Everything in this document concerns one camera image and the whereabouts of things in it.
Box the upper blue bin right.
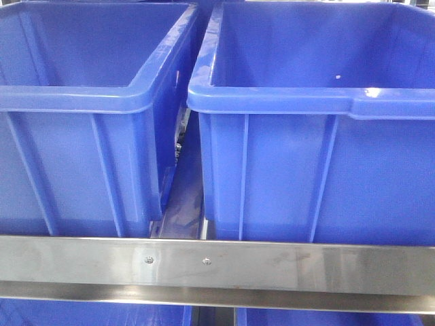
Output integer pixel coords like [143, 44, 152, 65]
[188, 1, 434, 246]

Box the blue bin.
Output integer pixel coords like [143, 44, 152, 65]
[236, 308, 423, 325]
[1, 1, 198, 238]
[1, 299, 192, 325]
[188, 1, 434, 246]

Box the upper blue bin left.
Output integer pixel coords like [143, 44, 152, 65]
[1, 1, 198, 238]

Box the lower blue bin right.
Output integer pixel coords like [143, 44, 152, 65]
[236, 308, 423, 325]

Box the lower blue bin left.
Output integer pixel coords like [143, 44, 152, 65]
[1, 299, 192, 325]

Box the steel shelf front rail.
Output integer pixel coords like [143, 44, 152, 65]
[1, 236, 434, 314]

